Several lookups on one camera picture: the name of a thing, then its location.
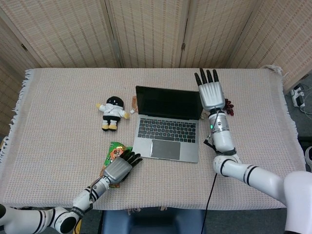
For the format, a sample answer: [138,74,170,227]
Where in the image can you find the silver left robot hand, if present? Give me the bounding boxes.
[102,150,144,185]

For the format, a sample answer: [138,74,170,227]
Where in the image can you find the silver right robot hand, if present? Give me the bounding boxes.
[194,68,225,111]

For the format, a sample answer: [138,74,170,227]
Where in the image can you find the silver laptop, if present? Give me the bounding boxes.
[133,85,204,164]

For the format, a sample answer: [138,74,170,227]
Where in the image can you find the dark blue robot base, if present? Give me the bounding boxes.
[100,208,207,234]

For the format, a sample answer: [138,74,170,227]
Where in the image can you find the green snack bag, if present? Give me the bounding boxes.
[98,141,134,190]

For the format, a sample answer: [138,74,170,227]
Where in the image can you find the dark red fake grapes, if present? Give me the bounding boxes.
[223,98,236,116]

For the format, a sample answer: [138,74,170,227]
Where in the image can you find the black and white plush doll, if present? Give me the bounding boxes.
[96,96,131,133]

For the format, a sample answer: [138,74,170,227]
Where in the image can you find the white woven tablecloth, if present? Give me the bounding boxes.
[0,65,307,212]

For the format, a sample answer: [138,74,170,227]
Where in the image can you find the white power strip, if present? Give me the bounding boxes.
[290,84,307,108]

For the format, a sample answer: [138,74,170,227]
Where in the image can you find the woven folding screen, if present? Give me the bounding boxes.
[0,0,312,91]

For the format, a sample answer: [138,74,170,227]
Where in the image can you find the left wrist cable with connector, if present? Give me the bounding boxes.
[87,181,98,212]

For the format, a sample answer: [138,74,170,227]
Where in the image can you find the wrist cable with connector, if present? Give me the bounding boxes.
[203,110,220,148]
[87,181,98,212]

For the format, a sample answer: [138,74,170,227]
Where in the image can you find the right wrist cable with connector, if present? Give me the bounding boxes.
[203,110,220,148]

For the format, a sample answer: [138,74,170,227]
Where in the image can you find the long black cable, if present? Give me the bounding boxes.
[200,173,218,234]

